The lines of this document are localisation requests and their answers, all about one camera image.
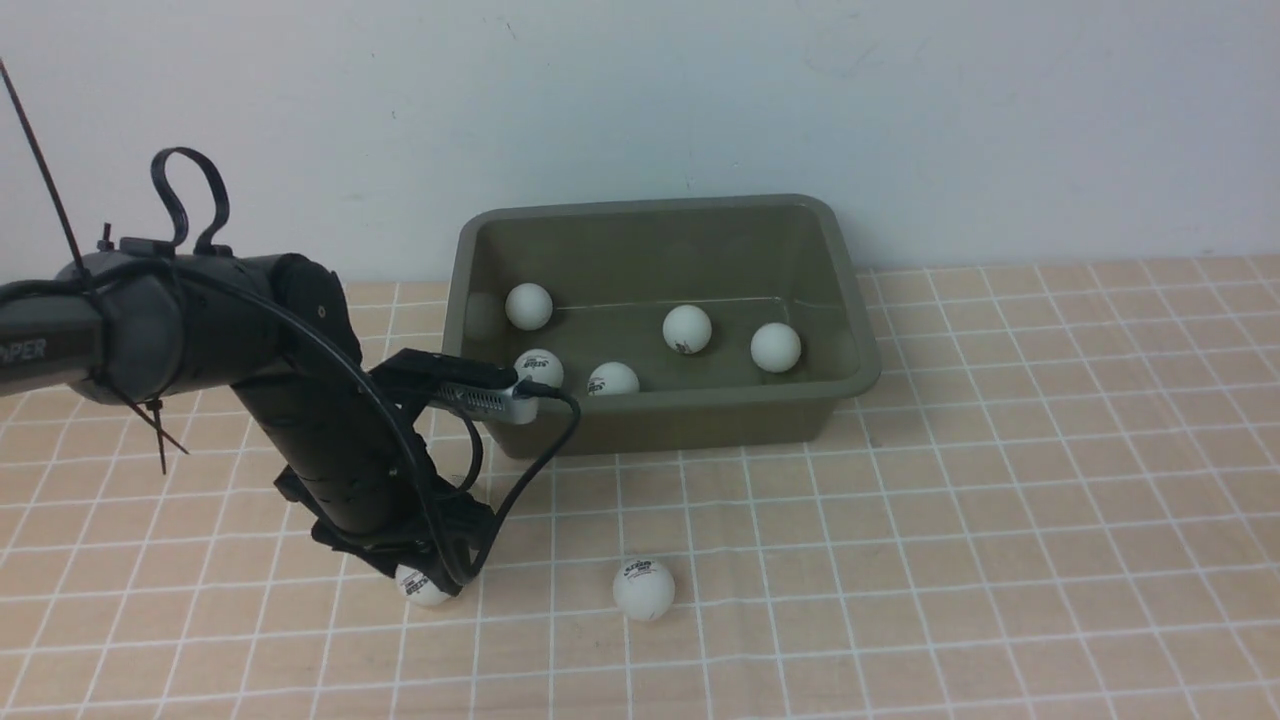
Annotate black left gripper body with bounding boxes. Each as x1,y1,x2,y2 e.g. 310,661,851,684
275,470,495,571

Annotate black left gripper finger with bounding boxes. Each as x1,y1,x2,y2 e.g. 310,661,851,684
312,525,421,580
425,530,493,597

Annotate white printed ping-pong ball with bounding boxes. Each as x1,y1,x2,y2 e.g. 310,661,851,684
396,565,454,607

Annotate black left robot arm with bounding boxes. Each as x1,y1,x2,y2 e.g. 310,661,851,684
3,251,516,594

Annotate olive green plastic bin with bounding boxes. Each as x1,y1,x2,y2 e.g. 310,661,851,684
442,193,882,455

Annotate checkered peach tablecloth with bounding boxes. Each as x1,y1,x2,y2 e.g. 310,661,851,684
1,256,1279,719

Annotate black left camera cable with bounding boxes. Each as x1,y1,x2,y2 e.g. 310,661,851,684
0,60,582,591

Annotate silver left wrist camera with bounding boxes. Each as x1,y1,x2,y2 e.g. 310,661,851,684
370,348,539,425

